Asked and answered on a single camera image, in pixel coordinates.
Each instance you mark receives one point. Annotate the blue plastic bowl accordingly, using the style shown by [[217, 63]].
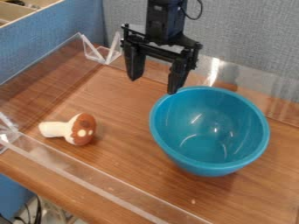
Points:
[[209, 130]]

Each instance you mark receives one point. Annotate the clear acrylic back barrier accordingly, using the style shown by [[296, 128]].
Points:
[[275, 94]]

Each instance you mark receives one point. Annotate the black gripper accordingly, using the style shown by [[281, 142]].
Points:
[[178, 49]]

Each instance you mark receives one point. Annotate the clear acrylic corner bracket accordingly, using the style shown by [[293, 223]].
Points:
[[104, 55]]

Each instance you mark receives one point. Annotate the brown white toy mushroom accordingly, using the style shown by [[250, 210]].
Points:
[[77, 130]]

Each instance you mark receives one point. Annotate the clear acrylic barrier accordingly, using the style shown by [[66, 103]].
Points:
[[275, 94], [84, 190], [32, 94]]

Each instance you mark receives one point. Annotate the blue partition with wooden shelf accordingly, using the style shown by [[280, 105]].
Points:
[[29, 38]]

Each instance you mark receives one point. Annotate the clear acrylic front barrier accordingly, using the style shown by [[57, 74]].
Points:
[[84, 190]]

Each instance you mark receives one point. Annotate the clear acrylic left barrier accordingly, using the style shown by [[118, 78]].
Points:
[[32, 94]]

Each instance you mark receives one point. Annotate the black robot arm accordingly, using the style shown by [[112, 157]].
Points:
[[164, 18]]

